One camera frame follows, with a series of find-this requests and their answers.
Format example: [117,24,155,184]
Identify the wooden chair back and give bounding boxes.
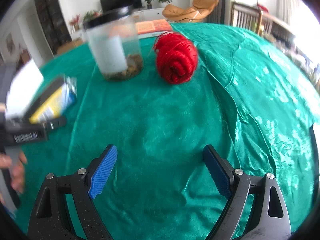
[230,1,296,41]

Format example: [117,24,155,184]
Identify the black display cabinet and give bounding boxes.
[34,0,72,55]

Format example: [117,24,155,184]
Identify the orange book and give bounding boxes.
[135,19,172,39]

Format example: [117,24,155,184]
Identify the person left hand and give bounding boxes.
[1,151,27,193]

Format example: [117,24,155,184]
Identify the orange lounge chair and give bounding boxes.
[162,0,219,23]

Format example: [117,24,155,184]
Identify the clear jar black lid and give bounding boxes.
[83,5,143,81]

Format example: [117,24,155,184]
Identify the black television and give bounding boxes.
[100,0,142,12]

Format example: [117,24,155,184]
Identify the red yarn ball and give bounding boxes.
[153,32,199,85]

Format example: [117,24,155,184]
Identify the green satin tablecloth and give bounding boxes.
[15,23,319,239]

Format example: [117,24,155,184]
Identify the red flower vase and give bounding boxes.
[69,15,80,31]

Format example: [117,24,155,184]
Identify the white tv cabinet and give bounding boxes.
[132,8,165,22]

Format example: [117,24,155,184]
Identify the yellow black sponge pack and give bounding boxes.
[23,76,77,124]

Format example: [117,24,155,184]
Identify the white cardboard box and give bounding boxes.
[5,59,43,119]

